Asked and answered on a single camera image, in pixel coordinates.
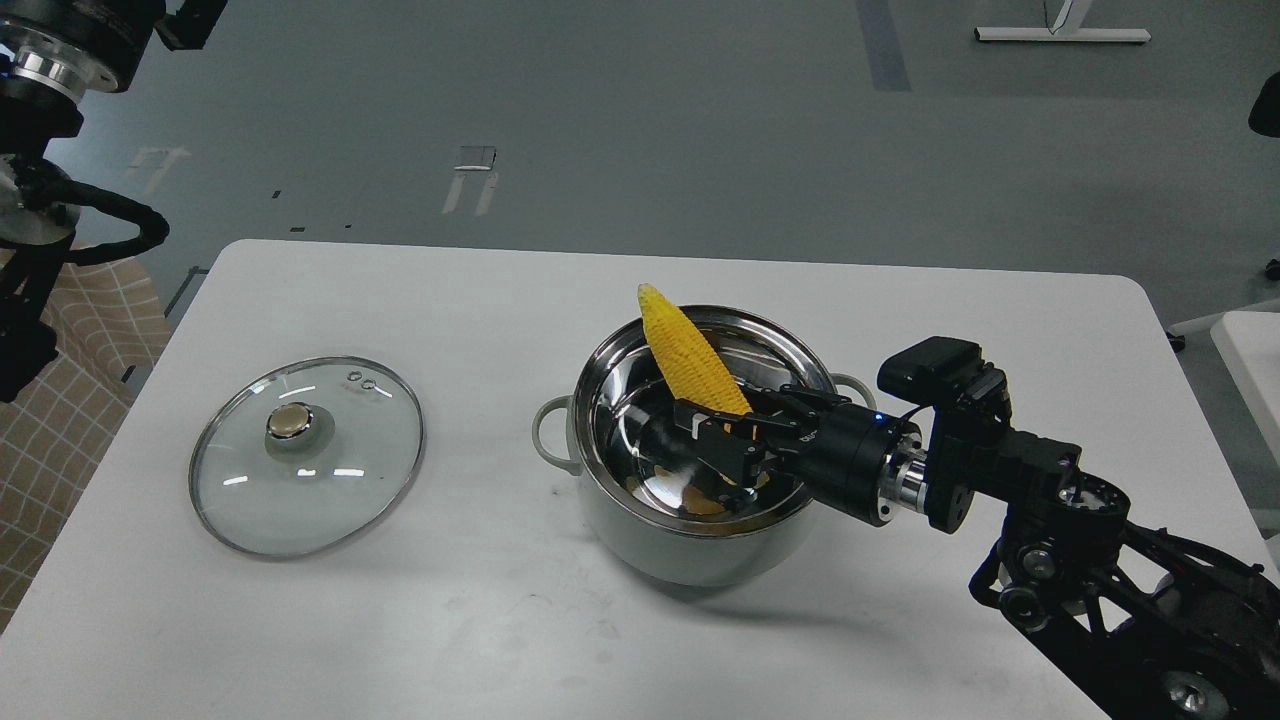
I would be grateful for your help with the yellow corn cob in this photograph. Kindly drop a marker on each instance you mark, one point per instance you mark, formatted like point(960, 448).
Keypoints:
point(692, 369)

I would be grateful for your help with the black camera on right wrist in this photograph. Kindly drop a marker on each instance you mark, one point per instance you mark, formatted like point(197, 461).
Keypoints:
point(932, 372)

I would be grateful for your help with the white side table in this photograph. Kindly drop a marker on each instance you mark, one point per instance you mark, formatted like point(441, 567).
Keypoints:
point(1232, 369)

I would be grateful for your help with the beige checkered cloth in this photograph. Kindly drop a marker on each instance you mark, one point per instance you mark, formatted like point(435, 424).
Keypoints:
point(108, 319)

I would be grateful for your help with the grey pot with steel interior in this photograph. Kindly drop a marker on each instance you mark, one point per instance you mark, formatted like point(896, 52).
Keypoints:
point(642, 489)

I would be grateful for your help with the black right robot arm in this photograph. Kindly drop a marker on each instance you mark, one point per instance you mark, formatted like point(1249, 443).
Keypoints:
point(1149, 625)

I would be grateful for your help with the white stand base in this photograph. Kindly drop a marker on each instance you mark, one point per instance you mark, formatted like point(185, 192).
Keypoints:
point(1068, 27)

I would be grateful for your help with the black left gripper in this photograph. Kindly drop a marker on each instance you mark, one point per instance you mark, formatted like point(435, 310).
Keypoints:
point(73, 47)

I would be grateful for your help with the glass pot lid gold knob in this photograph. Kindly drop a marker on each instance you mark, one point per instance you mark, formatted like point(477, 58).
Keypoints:
point(306, 457)

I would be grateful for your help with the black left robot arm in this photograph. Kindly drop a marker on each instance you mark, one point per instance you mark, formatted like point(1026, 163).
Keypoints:
point(51, 220)

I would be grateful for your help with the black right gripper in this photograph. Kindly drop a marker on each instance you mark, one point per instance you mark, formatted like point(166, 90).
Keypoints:
point(855, 460)

